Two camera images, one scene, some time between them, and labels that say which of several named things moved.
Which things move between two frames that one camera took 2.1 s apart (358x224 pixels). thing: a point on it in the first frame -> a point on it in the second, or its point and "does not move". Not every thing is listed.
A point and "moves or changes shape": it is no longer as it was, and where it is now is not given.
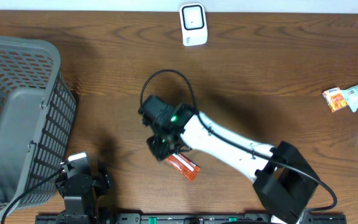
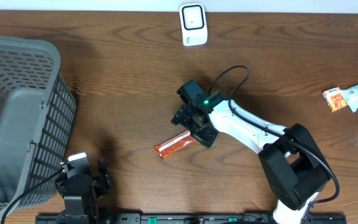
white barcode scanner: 194,23 does not move
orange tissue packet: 335,99 does not move
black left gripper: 104,172 does not move
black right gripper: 151,143 -> 181,117
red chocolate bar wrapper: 188,168 moves or changes shape
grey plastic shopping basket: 27,109 does not move
